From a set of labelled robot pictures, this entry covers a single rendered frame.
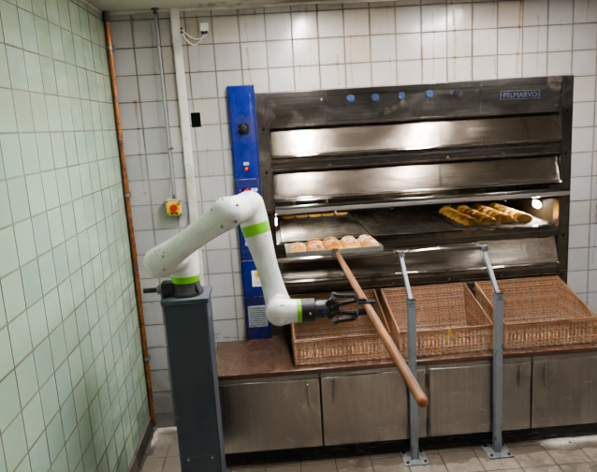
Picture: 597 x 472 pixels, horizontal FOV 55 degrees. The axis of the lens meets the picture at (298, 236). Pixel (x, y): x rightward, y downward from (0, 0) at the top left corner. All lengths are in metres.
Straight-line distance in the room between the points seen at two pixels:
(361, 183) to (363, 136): 0.28
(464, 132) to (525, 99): 0.42
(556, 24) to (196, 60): 2.15
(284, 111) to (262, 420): 1.80
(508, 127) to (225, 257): 1.93
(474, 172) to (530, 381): 1.28
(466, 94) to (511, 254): 1.06
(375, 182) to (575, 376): 1.61
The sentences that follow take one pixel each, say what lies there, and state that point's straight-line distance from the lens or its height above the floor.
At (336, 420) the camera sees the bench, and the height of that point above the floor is 0.26.
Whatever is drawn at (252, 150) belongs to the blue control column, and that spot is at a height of 1.77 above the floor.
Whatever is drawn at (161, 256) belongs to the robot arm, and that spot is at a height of 1.43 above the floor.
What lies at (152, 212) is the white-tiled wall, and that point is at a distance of 3.63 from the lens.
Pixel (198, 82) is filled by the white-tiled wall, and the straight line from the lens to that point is 3.56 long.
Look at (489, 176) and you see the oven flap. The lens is 3.80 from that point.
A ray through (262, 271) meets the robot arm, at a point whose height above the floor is 1.34.
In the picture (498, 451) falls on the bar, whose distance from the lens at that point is 3.69.
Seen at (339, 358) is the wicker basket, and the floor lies 0.61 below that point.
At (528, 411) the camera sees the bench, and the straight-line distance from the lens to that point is 3.70.
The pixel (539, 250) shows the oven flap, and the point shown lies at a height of 1.02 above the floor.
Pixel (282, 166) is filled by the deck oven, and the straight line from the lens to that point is 3.54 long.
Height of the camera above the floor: 1.92
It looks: 11 degrees down
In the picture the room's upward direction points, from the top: 3 degrees counter-clockwise
